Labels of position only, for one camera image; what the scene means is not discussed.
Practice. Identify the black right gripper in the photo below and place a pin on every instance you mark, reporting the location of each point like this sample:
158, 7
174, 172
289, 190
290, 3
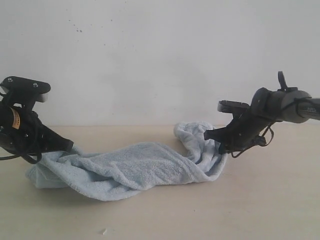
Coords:
240, 134

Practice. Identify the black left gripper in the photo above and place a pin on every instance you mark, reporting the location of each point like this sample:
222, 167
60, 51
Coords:
22, 133

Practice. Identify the light blue terry towel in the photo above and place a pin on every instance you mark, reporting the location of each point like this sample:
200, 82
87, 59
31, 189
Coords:
128, 171

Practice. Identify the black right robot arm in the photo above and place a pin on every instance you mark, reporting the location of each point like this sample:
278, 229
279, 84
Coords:
292, 106

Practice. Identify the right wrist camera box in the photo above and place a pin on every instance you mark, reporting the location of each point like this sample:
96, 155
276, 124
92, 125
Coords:
232, 107

